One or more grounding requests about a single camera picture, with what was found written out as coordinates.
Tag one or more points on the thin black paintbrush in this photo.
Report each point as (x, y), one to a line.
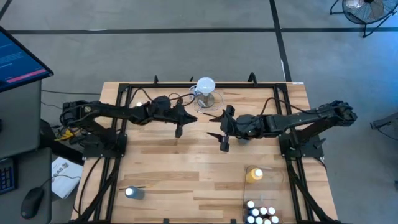
(206, 114)
(141, 187)

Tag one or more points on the black floor fan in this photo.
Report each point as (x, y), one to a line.
(367, 12)

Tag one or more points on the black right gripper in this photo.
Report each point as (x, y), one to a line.
(228, 127)

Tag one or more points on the clear plastic bin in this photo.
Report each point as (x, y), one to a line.
(270, 186)

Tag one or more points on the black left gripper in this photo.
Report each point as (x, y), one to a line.
(164, 110)

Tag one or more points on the black computer mouse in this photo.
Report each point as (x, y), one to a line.
(31, 202)

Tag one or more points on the black keyboard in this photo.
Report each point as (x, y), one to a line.
(6, 177)

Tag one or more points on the white paper booklet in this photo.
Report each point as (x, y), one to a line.
(66, 186)

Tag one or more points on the grey metal stand leg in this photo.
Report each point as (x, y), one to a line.
(385, 121)

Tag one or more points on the small gold paint bottle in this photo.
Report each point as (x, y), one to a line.
(258, 220)

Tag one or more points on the large teal paint bottle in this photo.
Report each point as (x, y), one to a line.
(133, 193)

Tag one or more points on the large yellow paint bottle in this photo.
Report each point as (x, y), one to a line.
(253, 175)

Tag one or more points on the small pink paint bottle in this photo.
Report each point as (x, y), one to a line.
(271, 211)

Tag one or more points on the computer monitor blue screen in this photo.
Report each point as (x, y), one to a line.
(18, 62)

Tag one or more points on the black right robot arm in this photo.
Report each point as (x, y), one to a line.
(295, 119)

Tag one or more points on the grey desk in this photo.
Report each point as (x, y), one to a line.
(21, 124)

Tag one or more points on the small dark brown paint bottle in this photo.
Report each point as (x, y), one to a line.
(266, 221)

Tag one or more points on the white bulb table lamp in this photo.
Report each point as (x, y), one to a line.
(206, 84)

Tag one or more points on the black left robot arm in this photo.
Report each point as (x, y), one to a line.
(109, 110)

